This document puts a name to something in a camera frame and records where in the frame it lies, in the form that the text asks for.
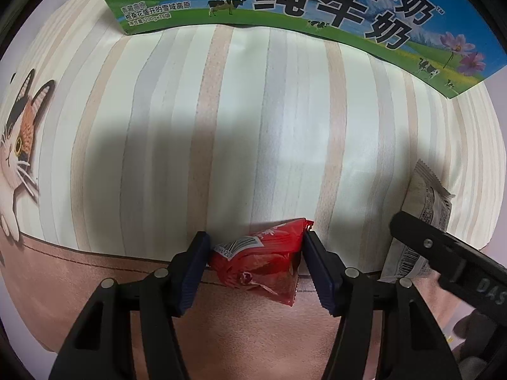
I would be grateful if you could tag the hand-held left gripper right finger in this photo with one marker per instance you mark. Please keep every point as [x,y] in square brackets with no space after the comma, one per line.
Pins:
[321,273]

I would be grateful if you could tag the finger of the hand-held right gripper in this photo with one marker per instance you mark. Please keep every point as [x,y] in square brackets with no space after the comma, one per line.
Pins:
[427,237]

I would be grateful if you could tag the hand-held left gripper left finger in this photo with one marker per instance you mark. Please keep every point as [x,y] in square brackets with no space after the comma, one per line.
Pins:
[196,273]

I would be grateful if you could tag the white snack packet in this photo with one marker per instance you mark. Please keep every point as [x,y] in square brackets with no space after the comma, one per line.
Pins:
[426,206]

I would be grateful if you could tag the bright red snack packet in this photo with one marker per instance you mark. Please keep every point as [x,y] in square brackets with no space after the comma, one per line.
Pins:
[261,261]

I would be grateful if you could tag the blue and green milk carton box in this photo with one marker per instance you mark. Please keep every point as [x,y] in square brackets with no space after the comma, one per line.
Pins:
[317,4]

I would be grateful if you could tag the cat print striped blanket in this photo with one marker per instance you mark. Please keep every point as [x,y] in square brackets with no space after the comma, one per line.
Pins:
[237,126]

